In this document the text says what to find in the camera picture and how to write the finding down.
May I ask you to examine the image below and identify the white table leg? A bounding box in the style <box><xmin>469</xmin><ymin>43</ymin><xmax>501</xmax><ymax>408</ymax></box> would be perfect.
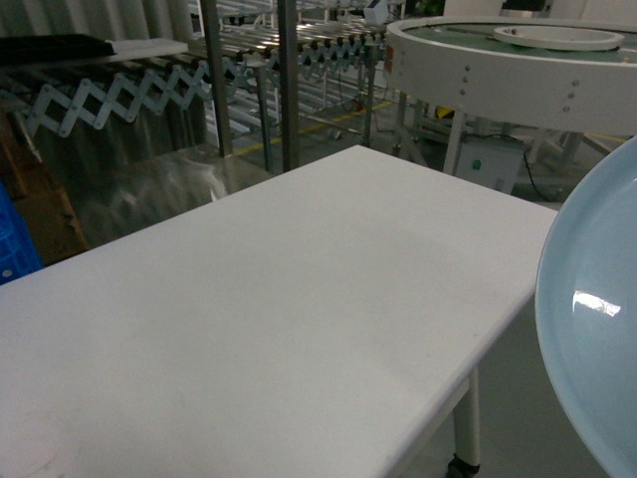
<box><xmin>447</xmin><ymin>368</ymin><xmax>482</xmax><ymax>477</ymax></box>

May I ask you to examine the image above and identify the light blue plate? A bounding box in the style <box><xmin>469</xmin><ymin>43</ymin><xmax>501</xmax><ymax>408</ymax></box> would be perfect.
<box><xmin>534</xmin><ymin>139</ymin><xmax>636</xmax><ymax>477</ymax></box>

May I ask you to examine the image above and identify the blue crate lower right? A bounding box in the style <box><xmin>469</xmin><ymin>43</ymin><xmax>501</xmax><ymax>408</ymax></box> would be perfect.
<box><xmin>0</xmin><ymin>184</ymin><xmax>44</xmax><ymax>285</ymax></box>

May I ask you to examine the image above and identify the white round conveyor table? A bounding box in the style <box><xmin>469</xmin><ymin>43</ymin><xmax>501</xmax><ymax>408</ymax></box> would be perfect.
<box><xmin>385</xmin><ymin>17</ymin><xmax>636</xmax><ymax>193</ymax></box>

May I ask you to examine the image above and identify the expandable roller conveyor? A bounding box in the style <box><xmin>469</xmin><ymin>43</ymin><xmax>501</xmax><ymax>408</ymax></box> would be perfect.
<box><xmin>1</xmin><ymin>21</ymin><xmax>385</xmax><ymax>137</ymax></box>

